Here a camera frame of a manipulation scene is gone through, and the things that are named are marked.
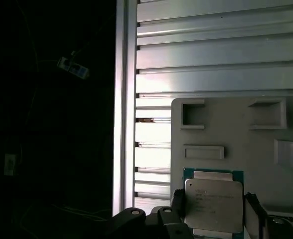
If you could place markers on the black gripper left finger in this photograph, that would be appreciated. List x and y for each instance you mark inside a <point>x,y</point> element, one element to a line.
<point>171,224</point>

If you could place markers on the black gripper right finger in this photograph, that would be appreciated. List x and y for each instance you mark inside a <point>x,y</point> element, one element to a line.
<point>254,219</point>

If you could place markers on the silver CPU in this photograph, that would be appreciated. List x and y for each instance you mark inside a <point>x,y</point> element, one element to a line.
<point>211,199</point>

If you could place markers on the grey parts rack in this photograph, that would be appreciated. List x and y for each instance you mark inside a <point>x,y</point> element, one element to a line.
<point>235,139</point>

